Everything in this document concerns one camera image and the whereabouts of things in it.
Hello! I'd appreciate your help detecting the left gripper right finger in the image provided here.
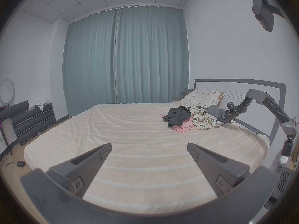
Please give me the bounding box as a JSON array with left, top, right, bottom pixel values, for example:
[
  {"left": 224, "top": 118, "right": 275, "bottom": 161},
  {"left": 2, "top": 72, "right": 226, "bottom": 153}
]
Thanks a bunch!
[{"left": 187, "top": 143, "right": 251, "bottom": 197}]

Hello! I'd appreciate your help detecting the white printed pillow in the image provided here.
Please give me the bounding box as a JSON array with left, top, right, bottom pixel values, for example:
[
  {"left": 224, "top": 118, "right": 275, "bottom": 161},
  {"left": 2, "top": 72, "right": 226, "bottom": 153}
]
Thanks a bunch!
[{"left": 181, "top": 90, "right": 224, "bottom": 107}]

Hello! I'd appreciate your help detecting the bed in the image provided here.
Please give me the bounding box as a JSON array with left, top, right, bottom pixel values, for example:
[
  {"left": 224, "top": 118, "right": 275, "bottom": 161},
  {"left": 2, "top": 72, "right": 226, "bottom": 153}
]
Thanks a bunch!
[{"left": 23, "top": 79, "right": 286, "bottom": 214}]

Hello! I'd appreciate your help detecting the grey garment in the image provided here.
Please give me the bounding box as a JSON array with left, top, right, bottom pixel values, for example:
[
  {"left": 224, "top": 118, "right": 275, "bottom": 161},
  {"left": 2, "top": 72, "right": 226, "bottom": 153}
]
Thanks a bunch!
[{"left": 206, "top": 105, "right": 226, "bottom": 117}]

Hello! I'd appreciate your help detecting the black garment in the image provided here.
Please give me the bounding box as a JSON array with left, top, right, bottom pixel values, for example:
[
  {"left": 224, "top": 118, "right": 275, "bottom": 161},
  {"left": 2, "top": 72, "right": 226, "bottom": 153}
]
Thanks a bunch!
[{"left": 162, "top": 106, "right": 193, "bottom": 128}]

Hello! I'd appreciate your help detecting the round white mirror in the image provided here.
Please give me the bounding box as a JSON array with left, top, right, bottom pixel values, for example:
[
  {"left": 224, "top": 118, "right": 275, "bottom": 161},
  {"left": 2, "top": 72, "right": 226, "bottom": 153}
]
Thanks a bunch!
[{"left": 0, "top": 78, "right": 15, "bottom": 107}]

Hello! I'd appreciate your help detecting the pink garment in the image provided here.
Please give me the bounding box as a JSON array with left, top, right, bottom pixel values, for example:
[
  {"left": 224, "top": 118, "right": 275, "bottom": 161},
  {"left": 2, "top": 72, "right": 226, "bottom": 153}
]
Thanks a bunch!
[{"left": 172, "top": 121, "right": 194, "bottom": 133}]

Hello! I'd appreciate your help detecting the dark chest of drawers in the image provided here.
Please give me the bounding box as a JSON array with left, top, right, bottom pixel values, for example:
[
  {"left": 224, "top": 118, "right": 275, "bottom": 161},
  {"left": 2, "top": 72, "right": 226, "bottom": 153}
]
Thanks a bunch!
[{"left": 10, "top": 103, "right": 56, "bottom": 146}]

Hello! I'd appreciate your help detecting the white cloth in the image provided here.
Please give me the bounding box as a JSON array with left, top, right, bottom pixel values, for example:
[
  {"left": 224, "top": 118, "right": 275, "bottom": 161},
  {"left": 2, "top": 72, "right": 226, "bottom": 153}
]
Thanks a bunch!
[{"left": 31, "top": 100, "right": 47, "bottom": 111}]

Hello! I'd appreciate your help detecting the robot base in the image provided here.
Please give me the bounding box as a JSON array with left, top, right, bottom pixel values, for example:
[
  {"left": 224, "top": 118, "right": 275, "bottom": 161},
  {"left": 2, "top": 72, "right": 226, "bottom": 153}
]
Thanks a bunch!
[{"left": 264, "top": 146, "right": 299, "bottom": 212}]

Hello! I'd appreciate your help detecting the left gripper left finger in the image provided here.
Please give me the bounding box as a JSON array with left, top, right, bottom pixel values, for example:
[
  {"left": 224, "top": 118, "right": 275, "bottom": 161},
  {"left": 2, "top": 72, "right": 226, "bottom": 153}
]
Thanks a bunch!
[{"left": 48, "top": 143, "right": 113, "bottom": 198}]

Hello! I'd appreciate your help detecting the grey bedside table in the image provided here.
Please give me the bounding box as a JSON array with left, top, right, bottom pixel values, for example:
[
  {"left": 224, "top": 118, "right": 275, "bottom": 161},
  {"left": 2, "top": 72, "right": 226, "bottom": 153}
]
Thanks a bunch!
[{"left": 173, "top": 88, "right": 192, "bottom": 102}]

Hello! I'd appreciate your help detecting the white printed pyjama top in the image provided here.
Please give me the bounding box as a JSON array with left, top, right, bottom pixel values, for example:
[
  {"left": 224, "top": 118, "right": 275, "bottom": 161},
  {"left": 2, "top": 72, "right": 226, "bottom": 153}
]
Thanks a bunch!
[{"left": 190, "top": 106, "right": 226, "bottom": 131}]

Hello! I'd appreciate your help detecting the blue-green curtain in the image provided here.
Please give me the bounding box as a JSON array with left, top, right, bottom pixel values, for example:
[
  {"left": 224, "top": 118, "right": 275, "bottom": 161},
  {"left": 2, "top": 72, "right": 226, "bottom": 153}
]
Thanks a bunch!
[{"left": 63, "top": 5, "right": 190, "bottom": 117}]

